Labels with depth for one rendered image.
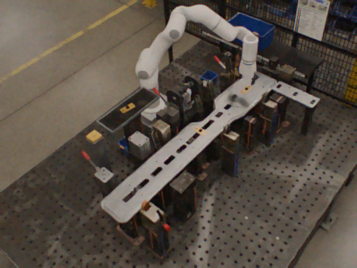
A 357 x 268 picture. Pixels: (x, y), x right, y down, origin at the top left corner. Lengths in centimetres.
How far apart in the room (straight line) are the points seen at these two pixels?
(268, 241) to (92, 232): 97
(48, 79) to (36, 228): 239
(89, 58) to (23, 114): 101
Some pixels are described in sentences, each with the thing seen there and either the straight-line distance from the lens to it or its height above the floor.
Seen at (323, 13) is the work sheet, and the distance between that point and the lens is 280.
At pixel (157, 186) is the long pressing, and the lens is 217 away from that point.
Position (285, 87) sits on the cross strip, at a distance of 272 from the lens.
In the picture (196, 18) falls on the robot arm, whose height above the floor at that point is 154.
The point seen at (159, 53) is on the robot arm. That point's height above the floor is 129.
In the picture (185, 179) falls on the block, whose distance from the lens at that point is 215.
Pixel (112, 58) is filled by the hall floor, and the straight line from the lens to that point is 472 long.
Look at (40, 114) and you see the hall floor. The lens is 426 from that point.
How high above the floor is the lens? 277
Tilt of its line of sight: 45 degrees down
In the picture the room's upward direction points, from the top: 4 degrees counter-clockwise
